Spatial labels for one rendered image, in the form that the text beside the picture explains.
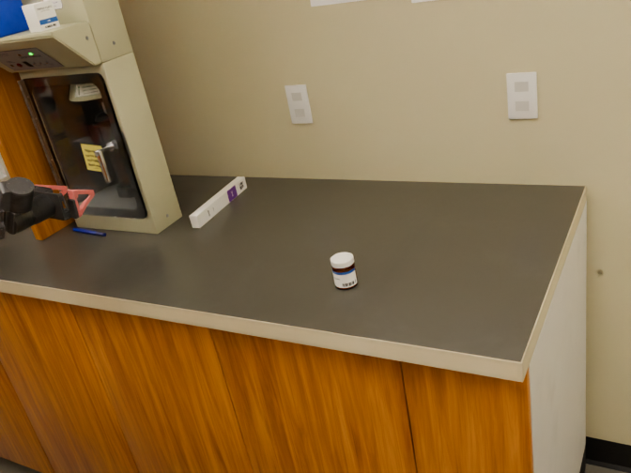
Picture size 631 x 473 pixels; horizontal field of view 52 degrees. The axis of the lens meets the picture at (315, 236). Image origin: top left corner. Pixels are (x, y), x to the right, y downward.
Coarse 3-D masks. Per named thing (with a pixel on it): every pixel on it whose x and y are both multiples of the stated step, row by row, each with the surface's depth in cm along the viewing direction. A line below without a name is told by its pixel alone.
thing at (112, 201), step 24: (96, 72) 159; (48, 96) 171; (72, 96) 166; (96, 96) 162; (48, 120) 175; (72, 120) 171; (96, 120) 166; (48, 144) 180; (72, 144) 175; (96, 144) 171; (120, 144) 166; (72, 168) 180; (120, 168) 171; (96, 192) 180; (120, 192) 175; (120, 216) 180; (144, 216) 175
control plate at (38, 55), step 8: (32, 48) 153; (0, 56) 162; (8, 56) 161; (16, 56) 160; (24, 56) 159; (32, 56) 158; (40, 56) 157; (48, 56) 156; (8, 64) 165; (16, 64) 164; (24, 64) 163; (32, 64) 162; (48, 64) 160; (56, 64) 159
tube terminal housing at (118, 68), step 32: (32, 0) 159; (64, 0) 154; (96, 0) 155; (96, 32) 155; (128, 64) 165; (128, 96) 165; (128, 128) 166; (160, 160) 177; (160, 192) 178; (96, 224) 189; (128, 224) 182; (160, 224) 179
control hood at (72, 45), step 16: (48, 32) 145; (64, 32) 147; (80, 32) 151; (0, 48) 157; (16, 48) 155; (48, 48) 151; (64, 48) 150; (80, 48) 152; (96, 48) 156; (0, 64) 167; (64, 64) 158; (80, 64) 157; (96, 64) 156
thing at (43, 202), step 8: (40, 192) 150; (48, 192) 149; (40, 200) 148; (48, 200) 149; (56, 200) 148; (32, 208) 145; (40, 208) 147; (48, 208) 148; (56, 208) 150; (40, 216) 147; (48, 216) 149; (56, 216) 151; (64, 216) 150
